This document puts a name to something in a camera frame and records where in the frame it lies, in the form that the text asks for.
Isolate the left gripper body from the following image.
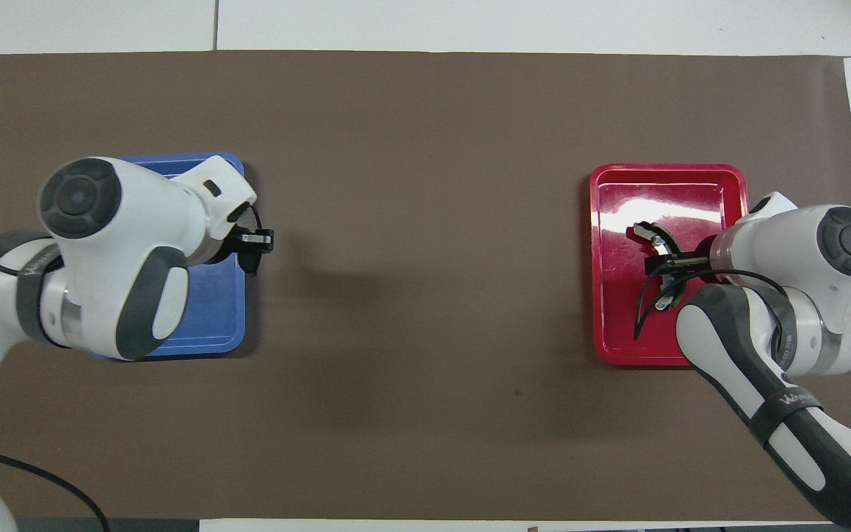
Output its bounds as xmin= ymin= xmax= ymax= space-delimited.
xmin=173 ymin=154 xmax=258 ymax=267

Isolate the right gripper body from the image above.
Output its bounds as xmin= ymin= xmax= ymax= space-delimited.
xmin=694 ymin=191 xmax=799 ymax=286

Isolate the curved brake shoe with metal rib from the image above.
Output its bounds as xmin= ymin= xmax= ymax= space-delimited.
xmin=627 ymin=221 xmax=686 ymax=313

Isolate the blue plastic tray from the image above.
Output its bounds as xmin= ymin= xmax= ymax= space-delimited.
xmin=89 ymin=152 xmax=247 ymax=361

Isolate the red plastic tray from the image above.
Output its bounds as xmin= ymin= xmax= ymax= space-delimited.
xmin=589 ymin=163 xmax=751 ymax=367

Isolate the brown table mat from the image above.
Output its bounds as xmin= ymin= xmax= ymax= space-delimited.
xmin=0 ymin=50 xmax=851 ymax=522

